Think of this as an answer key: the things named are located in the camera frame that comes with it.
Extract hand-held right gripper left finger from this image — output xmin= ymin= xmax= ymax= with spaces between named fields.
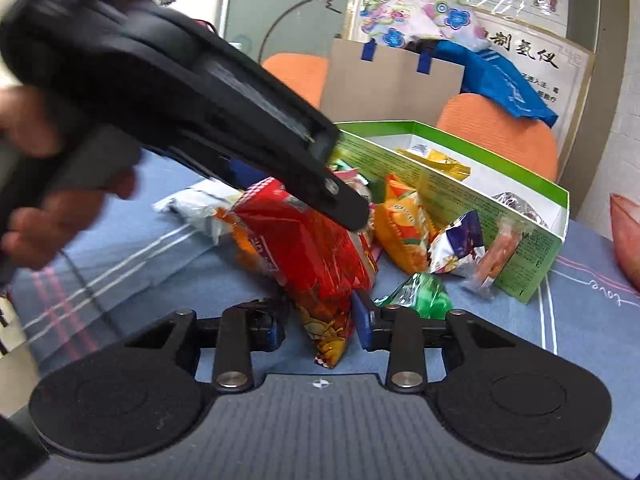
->
xmin=125 ymin=297 xmax=291 ymax=395

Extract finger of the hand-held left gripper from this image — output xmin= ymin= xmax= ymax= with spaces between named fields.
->
xmin=270 ymin=160 xmax=372 ymax=233

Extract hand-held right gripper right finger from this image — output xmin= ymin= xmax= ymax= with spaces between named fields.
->
xmin=351 ymin=290 xmax=518 ymax=395

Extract orange yellow snack packet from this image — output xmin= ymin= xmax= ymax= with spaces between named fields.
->
xmin=372 ymin=174 xmax=437 ymax=276

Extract green snack packet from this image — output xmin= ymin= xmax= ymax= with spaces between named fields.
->
xmin=374 ymin=272 xmax=453 ymax=321

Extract large red snack bag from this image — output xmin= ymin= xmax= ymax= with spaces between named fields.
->
xmin=232 ymin=180 xmax=378 ymax=371

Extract orange red snack packet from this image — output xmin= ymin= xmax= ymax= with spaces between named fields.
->
xmin=215 ymin=207 xmax=266 ymax=272

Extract purple white snack packet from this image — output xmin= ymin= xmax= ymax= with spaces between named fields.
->
xmin=429 ymin=210 xmax=488 ymax=279

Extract white grey snack packet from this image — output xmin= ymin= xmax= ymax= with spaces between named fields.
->
xmin=152 ymin=180 xmax=246 ymax=246

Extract pink sausage stick packet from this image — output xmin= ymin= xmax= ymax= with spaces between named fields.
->
xmin=462 ymin=217 xmax=526 ymax=301

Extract green cardboard box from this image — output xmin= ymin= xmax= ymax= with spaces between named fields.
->
xmin=332 ymin=120 xmax=571 ymax=305

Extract person's left hand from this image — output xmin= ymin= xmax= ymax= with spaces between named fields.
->
xmin=0 ymin=84 xmax=139 ymax=272

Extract pink white candy packet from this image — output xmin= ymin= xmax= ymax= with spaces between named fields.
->
xmin=331 ymin=162 xmax=374 ymax=202

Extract orange chair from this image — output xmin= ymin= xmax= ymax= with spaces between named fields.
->
xmin=435 ymin=92 xmax=560 ymax=184
xmin=261 ymin=52 xmax=329 ymax=111

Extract silver foil snack packet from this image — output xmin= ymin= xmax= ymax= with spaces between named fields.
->
xmin=492 ymin=191 xmax=551 ymax=229

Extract blue plastic bag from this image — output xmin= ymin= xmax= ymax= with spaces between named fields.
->
xmin=435 ymin=40 xmax=559 ymax=129

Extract floral cloth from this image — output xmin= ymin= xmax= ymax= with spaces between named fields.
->
xmin=357 ymin=0 xmax=493 ymax=54

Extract framed calligraphy poster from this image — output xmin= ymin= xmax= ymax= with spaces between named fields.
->
xmin=347 ymin=0 xmax=596 ymax=161

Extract pink bowl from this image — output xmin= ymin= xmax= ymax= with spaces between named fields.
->
xmin=610 ymin=192 xmax=640 ymax=294

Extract brown paper bag blue handles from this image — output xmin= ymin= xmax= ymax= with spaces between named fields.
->
xmin=320 ymin=37 xmax=468 ymax=126

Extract thin black cable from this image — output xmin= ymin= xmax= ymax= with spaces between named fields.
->
xmin=57 ymin=252 xmax=124 ymax=334

